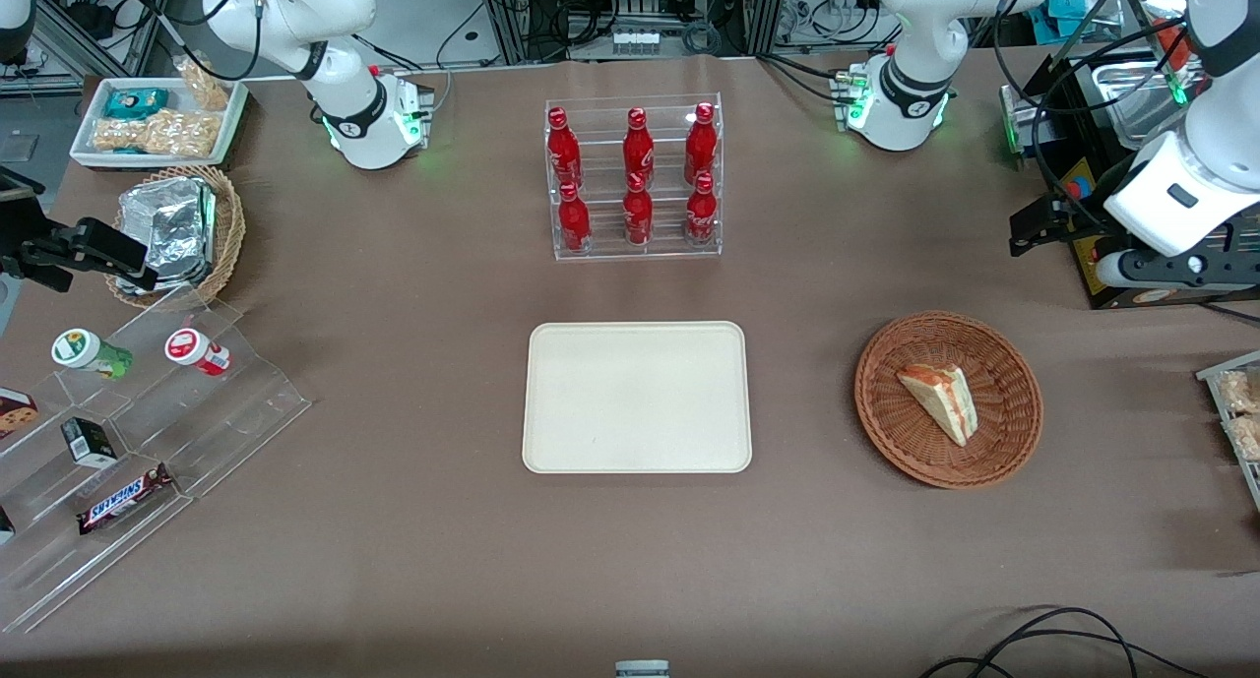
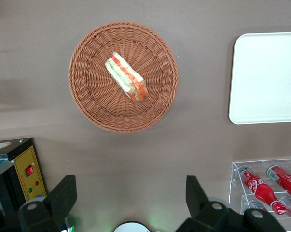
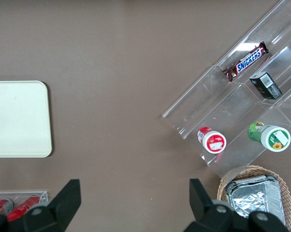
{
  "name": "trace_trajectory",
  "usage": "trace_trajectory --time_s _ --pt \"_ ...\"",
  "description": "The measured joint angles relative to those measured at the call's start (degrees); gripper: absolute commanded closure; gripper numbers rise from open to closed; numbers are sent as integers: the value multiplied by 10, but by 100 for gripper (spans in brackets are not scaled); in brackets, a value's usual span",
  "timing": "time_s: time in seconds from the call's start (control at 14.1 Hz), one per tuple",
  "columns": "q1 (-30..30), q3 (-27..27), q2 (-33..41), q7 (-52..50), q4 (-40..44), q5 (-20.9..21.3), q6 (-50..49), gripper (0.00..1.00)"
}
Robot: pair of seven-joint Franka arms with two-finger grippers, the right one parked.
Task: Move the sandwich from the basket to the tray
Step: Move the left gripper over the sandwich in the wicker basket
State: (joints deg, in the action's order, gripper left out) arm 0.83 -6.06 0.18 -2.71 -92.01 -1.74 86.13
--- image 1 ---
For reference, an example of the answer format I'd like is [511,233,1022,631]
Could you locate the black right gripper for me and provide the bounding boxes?
[0,216,150,294]

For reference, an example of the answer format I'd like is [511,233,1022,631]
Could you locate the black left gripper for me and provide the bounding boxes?
[1009,197,1110,259]

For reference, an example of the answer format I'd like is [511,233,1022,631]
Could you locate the triangular sandwich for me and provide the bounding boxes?
[895,362,979,449]

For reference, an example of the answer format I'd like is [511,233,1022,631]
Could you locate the white rectangular snack tray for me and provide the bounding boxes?
[70,75,248,171]

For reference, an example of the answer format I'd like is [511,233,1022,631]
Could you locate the light wicker basket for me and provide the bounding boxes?
[106,163,246,311]

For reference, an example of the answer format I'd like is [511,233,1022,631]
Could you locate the round brown wicker basket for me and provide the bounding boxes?
[853,310,1044,490]

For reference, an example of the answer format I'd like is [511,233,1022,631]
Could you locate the cream plastic tray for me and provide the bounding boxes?
[521,320,754,475]

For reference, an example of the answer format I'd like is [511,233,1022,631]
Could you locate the silver foil wrapped pack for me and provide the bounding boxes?
[115,177,218,297]

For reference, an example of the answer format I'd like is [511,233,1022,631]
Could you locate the green lid drink cup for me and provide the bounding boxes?
[50,328,135,381]

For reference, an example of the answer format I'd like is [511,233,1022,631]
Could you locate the large clear nut snack bag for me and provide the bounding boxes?
[93,108,221,158]

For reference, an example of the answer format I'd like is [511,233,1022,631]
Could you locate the black food warmer cabinet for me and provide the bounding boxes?
[998,0,1260,311]

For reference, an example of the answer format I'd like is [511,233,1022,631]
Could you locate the red lid drink cup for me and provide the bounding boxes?
[163,328,233,377]

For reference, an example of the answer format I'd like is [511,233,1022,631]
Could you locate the teal snack packet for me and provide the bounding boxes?
[102,87,170,120]

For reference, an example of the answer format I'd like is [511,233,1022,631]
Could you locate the small clear nut snack bag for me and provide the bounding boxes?
[173,54,231,112]

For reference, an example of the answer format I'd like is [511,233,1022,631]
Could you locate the brown cookie box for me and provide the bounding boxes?
[0,387,39,442]

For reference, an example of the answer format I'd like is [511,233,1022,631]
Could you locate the small black box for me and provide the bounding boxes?
[60,416,120,468]

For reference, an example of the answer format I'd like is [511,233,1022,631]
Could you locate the clear acrylic stepped stand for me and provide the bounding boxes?
[0,284,312,633]

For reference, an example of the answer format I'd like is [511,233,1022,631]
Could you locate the red food in warmer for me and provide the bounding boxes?
[1154,14,1194,81]

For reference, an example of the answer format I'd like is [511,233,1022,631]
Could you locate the Snickers chocolate bar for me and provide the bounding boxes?
[76,463,176,535]

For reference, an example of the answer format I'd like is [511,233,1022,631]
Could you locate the clear wrapped snack pack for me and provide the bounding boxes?
[1218,367,1260,414]
[1225,414,1260,463]

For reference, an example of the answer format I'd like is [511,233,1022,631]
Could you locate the red cola bottle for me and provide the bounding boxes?
[684,170,719,247]
[557,180,593,255]
[621,106,657,182]
[683,101,719,182]
[622,170,655,247]
[545,106,584,190]

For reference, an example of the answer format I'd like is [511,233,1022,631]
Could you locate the clear acrylic bottle rack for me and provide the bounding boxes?
[543,92,724,262]

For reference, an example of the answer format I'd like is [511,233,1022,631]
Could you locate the brown table cover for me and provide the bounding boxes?
[0,52,1260,678]

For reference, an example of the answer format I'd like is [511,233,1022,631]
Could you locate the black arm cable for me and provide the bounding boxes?
[989,0,1197,241]

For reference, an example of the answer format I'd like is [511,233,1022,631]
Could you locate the white wire rack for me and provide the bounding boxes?
[1195,350,1260,514]

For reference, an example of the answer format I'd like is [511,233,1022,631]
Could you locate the black floor cable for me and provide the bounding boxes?
[919,606,1145,678]
[970,627,1214,678]

